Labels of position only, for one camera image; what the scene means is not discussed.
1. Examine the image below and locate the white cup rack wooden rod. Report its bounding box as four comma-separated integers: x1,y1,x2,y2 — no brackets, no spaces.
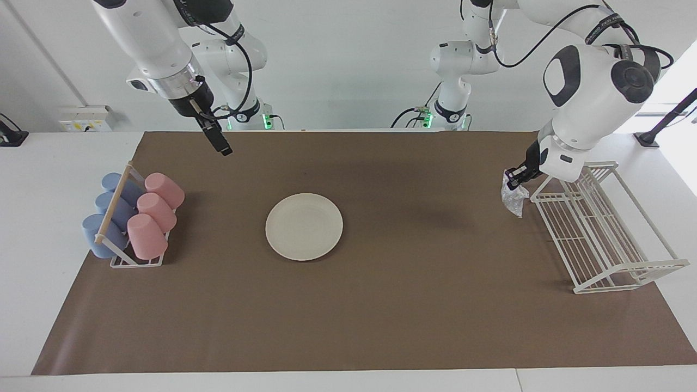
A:
94,161,178,268

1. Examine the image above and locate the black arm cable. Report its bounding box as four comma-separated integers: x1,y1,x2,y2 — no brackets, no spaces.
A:
460,0,676,82
196,22,254,120

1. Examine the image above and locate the pink plastic cup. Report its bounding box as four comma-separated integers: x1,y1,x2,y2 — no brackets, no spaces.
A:
137,193,178,234
144,173,185,210
127,213,168,260

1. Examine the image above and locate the black table clamp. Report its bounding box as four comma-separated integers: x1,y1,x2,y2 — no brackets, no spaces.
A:
0,113,29,148

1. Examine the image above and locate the cream round plate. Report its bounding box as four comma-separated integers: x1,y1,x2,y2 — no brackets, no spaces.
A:
265,193,344,262

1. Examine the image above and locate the white wire dish rack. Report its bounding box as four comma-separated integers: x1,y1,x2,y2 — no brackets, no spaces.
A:
530,161,691,295

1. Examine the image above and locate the blue plastic cup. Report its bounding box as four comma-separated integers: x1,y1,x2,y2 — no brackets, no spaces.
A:
101,173,145,206
95,192,137,232
82,214,131,259

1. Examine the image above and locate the silver glitter sponge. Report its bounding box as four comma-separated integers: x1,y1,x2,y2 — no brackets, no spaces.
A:
501,173,530,218

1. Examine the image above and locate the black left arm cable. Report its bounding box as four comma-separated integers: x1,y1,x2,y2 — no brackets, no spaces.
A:
460,0,676,82

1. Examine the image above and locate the brown table mat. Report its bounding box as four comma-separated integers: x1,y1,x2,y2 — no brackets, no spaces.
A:
31,131,697,376

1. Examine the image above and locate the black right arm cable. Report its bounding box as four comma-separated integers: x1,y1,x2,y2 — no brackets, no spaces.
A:
196,22,254,120

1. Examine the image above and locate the black base cable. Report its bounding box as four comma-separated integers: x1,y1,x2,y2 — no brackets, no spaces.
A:
390,83,443,129
206,105,229,131

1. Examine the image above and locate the black angled stand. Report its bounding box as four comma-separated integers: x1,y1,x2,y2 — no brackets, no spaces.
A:
633,87,697,149

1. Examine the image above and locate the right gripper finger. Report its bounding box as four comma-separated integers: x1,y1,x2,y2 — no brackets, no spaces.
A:
209,113,234,157
197,121,230,157

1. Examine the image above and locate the white wall power outlet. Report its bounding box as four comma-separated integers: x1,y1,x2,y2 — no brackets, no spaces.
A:
59,105,112,132

